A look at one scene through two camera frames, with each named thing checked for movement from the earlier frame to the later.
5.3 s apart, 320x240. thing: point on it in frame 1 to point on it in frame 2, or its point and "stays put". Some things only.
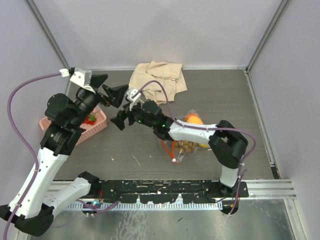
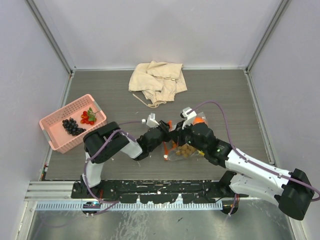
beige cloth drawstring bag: [170, 75] stays put
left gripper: [115, 94] to [165, 129]
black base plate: [166, 191] stays put
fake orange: [193, 118] stays put
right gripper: [119, 120] to [178, 134]
